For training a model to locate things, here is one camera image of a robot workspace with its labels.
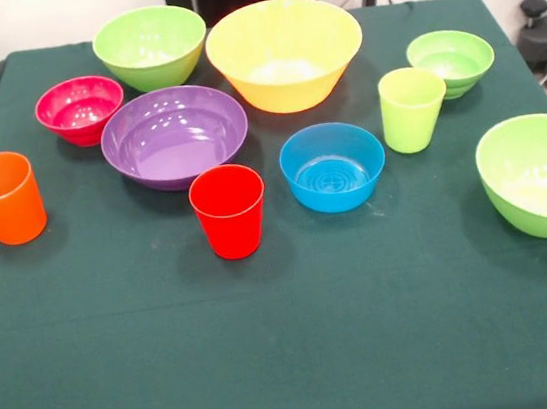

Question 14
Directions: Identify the pink bowl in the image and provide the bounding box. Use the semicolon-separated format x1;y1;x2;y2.
31;71;131;155

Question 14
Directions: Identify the large light green bowl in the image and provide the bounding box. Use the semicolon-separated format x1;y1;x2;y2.
469;111;547;249
87;0;214;99

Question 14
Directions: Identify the red cup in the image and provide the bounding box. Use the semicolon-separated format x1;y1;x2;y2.
184;160;275;266

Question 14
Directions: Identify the purple bowl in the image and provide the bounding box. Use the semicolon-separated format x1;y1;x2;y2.
94;77;257;201

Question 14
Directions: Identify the small green bowl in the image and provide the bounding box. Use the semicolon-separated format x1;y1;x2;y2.
403;24;501;106

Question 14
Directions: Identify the yellow-green cup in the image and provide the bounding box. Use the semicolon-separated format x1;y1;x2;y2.
375;62;456;157

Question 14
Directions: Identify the blue bowl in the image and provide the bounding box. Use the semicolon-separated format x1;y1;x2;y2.
274;115;394;221

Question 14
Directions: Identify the dark green tablecloth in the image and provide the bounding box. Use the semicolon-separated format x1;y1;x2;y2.
0;0;547;409

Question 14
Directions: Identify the large yellow bowl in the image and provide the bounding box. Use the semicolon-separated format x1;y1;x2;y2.
199;0;372;123

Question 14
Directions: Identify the orange cup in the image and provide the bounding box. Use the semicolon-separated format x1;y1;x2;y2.
0;147;51;249

